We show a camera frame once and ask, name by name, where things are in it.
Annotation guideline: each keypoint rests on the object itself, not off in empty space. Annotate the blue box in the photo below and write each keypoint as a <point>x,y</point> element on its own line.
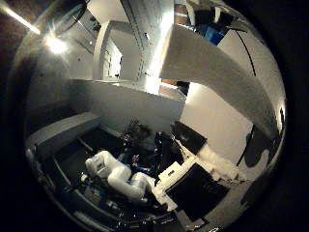
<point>214,34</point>

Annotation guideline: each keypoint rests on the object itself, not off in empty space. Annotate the bright ceiling lamp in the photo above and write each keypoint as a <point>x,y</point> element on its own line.
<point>55,44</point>

